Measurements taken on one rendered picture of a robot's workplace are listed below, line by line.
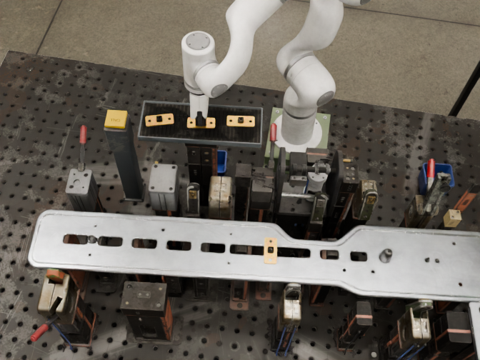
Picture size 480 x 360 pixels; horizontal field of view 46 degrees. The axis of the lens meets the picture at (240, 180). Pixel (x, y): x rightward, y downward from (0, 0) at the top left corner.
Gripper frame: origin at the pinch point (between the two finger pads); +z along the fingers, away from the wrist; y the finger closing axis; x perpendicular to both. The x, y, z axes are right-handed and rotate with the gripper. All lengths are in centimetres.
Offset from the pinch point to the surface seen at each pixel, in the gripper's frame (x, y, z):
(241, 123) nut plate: 12.3, -0.1, 2.3
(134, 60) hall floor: -47, -132, 119
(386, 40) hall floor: 108, -153, 118
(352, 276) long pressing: 45, 42, 19
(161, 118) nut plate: -12.0, -0.4, 1.5
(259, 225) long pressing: 18.3, 26.4, 18.3
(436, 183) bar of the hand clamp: 67, 22, -1
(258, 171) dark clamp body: 17.9, 11.6, 11.2
